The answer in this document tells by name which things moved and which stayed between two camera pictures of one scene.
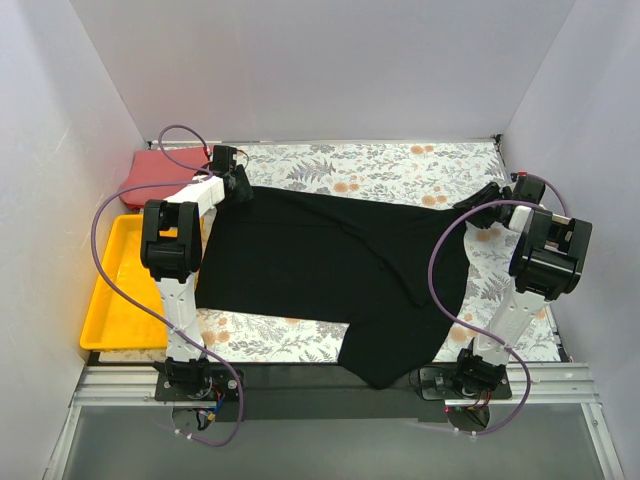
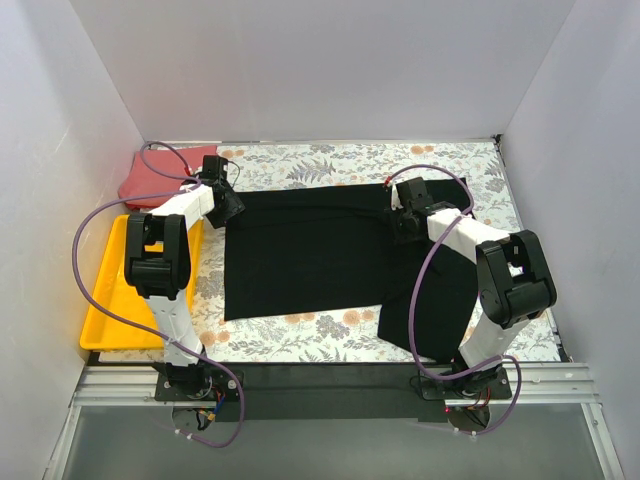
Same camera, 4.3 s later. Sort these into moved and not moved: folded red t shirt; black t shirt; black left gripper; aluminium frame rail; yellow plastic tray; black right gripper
Moved: black left gripper; black t shirt; black right gripper
Not moved: folded red t shirt; aluminium frame rail; yellow plastic tray
